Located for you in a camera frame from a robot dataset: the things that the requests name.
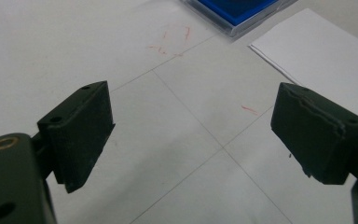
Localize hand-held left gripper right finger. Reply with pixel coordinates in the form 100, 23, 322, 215
269, 81, 358, 186

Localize blue box in clear case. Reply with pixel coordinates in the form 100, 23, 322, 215
180, 0, 296, 39

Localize white paper sheets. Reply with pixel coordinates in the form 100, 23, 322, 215
248, 7, 358, 145

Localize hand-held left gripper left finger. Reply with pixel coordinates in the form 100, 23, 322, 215
36, 80, 117, 194

